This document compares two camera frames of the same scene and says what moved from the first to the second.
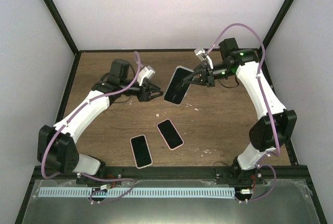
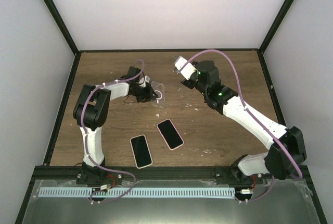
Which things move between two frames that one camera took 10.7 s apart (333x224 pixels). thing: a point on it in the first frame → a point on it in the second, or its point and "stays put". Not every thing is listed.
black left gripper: x=146 y=89 stays put
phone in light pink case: x=141 y=151 stays put
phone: x=170 y=134 stays put
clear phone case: x=169 y=83 → x=158 y=88
